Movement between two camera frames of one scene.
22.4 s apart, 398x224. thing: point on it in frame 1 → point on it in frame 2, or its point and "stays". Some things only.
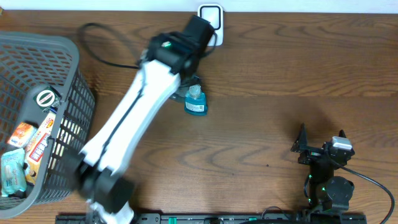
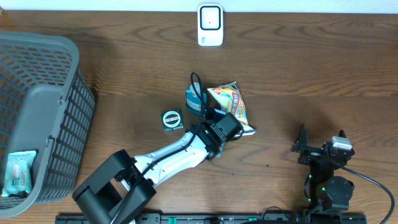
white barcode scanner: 214,14 stays
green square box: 47,98 → 171,120
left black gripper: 193,53 → 226,139
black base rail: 227,218 stays
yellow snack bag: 37,150 → 229,99
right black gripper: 301,144 stays
